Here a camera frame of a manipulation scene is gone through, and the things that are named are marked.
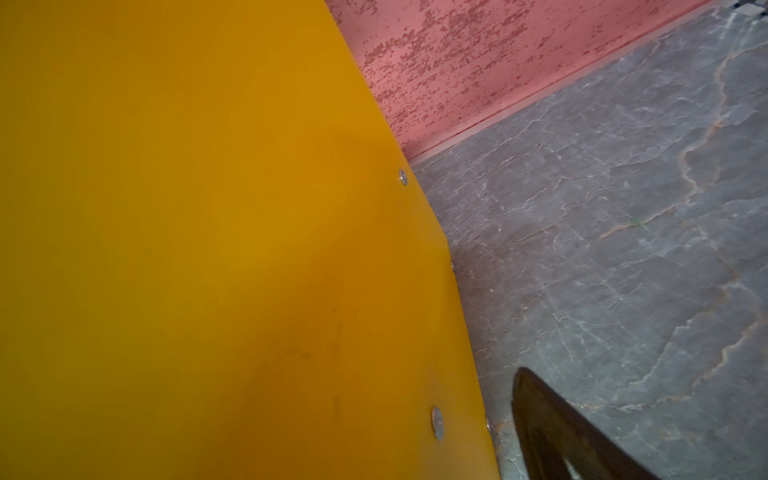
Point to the yellow pink blue bookshelf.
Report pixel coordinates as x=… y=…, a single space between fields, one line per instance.
x=216 y=262

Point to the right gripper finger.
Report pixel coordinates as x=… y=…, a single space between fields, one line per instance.
x=555 y=439

